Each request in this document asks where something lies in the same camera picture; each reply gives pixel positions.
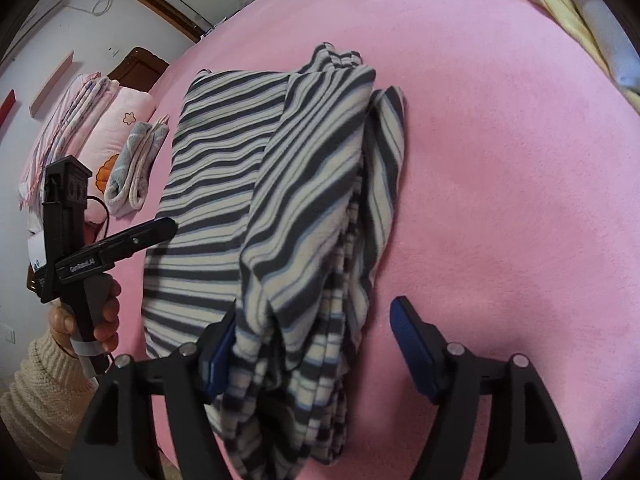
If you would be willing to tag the grey white striped sweater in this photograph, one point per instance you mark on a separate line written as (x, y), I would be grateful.
(284, 187)

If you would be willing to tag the beige knit sleeve forearm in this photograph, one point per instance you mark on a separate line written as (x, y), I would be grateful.
(45, 404)

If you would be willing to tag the pile of pastel clothes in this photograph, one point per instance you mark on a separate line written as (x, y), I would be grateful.
(594, 26)

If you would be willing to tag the person's left hand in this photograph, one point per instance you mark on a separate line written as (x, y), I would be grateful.
(62, 324)

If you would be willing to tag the folded grey knit sweater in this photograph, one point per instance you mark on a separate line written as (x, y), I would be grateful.
(128, 183)

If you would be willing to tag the folded pink striped blanket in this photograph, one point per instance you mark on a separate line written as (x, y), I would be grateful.
(66, 130)

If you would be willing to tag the pink cartoon quilt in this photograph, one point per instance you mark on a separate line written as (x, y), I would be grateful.
(110, 134)

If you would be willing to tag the dark wooden headboard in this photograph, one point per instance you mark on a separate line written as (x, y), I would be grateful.
(139, 70)

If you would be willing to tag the pink bed blanket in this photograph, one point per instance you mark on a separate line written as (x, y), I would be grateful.
(517, 228)

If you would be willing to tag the pink wall shelf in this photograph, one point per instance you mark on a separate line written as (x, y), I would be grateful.
(49, 84)

